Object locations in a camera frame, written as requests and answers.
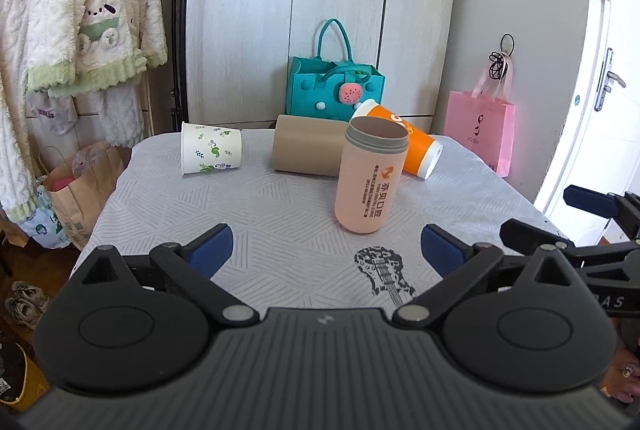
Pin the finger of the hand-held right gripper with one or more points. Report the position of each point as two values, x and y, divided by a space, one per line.
525 232
585 200

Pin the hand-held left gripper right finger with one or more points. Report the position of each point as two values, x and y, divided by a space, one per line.
440 251

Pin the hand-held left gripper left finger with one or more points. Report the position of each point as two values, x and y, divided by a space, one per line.
216 250

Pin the pink cup with grey rim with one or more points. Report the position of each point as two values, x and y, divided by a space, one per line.
367 190

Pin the white paper cup green print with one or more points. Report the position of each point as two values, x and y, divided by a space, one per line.
212 150

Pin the orange cup with white base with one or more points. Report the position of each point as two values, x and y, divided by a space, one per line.
422 150

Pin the brown paper cup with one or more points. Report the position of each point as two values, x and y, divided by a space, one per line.
305 145

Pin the white door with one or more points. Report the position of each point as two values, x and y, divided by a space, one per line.
590 135

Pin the grey tablecloth with guitar print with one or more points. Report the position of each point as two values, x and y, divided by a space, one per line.
280 220

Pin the pink paper gift bag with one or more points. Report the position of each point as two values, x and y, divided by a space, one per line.
480 135

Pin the brown paper bag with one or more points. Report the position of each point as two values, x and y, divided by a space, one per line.
85 205

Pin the blue printed bag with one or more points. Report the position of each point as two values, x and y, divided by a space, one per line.
42 222

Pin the grey sneaker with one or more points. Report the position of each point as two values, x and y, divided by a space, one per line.
22 312
32 292

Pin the teal felt tote bag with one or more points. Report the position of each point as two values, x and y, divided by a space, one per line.
310 85

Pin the grey garment purple print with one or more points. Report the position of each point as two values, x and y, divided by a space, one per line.
50 112

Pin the light wooden wardrobe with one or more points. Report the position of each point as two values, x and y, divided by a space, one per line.
240 35

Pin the black tripod stand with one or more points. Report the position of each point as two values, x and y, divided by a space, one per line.
176 35

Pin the yellow box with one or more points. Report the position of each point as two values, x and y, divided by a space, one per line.
25 375

